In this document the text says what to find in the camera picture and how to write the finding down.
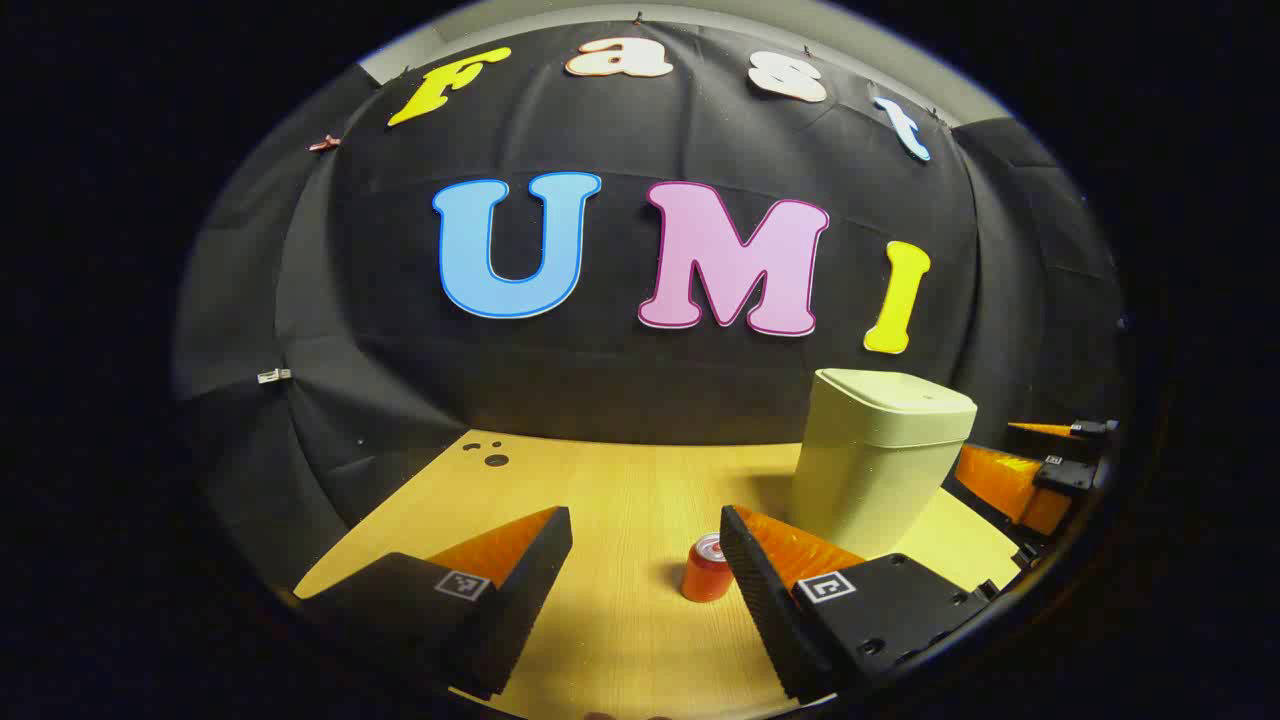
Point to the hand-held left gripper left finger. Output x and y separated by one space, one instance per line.
520 600

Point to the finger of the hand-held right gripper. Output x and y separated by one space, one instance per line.
1000 485
1045 430

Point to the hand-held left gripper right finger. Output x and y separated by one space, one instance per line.
765 610

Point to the red pop can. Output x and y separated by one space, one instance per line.
703 580

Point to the pale green garbage bin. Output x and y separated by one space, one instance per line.
870 470

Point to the wooden desktop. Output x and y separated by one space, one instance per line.
630 560

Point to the black backdrop cloth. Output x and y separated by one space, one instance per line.
620 380

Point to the white backdrop clip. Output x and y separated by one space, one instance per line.
274 376

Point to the copper backdrop clip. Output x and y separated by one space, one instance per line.
324 143

